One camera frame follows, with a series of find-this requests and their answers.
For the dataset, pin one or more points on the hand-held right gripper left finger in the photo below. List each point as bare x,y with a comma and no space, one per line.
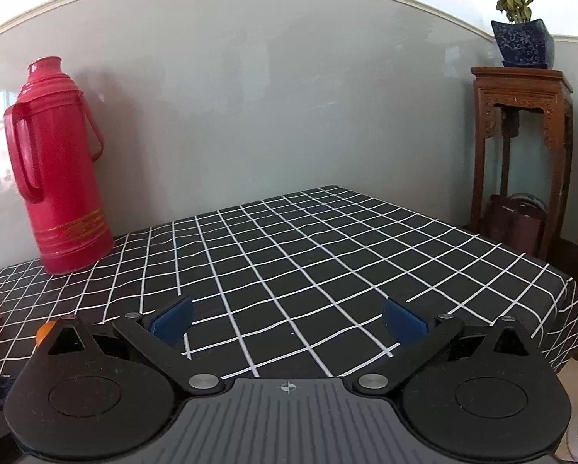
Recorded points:
173,321

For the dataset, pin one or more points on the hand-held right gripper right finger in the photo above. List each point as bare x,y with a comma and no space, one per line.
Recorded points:
405,321

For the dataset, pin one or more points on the orange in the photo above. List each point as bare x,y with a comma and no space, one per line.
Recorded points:
42,332

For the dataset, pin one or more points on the black white checked tablecloth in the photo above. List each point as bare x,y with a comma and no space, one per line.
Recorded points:
318,261

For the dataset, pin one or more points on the dark red bag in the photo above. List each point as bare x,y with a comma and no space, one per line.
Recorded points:
511,227

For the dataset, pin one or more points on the red thermos flask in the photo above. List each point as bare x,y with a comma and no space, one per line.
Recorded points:
57,174

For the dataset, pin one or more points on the carved wooden plant stand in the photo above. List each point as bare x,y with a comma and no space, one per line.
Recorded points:
521,82

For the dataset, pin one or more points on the potted plant blue pot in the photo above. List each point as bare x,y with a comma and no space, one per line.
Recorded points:
523,41

